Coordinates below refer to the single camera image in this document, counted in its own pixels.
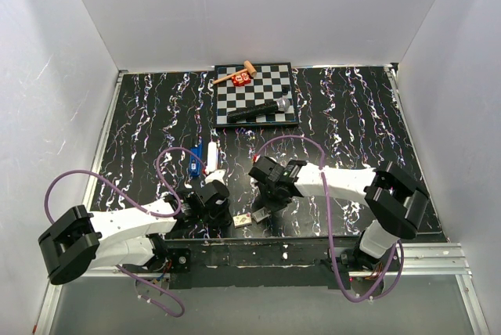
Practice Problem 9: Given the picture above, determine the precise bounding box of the white staple box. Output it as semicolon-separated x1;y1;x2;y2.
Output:
232;213;253;229

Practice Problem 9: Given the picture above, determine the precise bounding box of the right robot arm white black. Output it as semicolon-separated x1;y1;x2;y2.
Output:
249;157;430;271

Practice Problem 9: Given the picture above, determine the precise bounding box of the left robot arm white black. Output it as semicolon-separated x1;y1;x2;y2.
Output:
38;180;231;285

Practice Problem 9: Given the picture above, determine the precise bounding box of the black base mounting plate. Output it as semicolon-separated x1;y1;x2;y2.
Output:
156;236;339;290

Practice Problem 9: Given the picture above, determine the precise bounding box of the black microphone silver grille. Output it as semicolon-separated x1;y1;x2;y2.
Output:
226;98;291;123

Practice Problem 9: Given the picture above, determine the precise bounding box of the black white chessboard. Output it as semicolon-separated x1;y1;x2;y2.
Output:
209;63;299;128

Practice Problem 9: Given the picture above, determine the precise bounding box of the red dice block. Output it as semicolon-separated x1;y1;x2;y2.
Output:
231;73;252;87

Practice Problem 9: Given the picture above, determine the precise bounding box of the wooden mallet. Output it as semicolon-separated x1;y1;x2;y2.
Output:
213;60;257;85

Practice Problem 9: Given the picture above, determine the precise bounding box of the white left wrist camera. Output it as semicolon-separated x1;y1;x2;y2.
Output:
204;169;226;185

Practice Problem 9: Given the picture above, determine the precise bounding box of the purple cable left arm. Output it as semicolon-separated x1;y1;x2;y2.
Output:
43;146;211;319

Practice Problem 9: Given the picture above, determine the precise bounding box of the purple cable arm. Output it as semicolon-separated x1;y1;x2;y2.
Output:
254;135;404;304
43;146;211;319

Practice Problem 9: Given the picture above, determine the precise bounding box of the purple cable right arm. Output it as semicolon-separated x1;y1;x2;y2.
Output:
254;135;404;304

